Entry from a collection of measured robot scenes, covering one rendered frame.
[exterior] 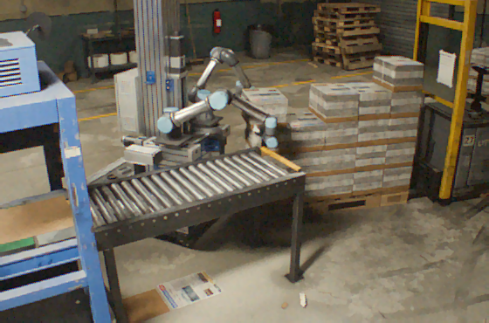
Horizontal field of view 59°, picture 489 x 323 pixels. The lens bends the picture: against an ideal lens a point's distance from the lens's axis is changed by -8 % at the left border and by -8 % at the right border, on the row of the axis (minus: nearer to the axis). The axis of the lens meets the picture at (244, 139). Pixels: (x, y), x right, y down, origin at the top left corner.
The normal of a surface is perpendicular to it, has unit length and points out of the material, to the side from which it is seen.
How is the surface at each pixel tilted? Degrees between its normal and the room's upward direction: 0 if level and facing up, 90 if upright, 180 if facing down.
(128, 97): 90
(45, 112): 90
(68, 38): 90
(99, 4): 90
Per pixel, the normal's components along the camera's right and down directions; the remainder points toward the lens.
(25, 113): 0.52, 0.30
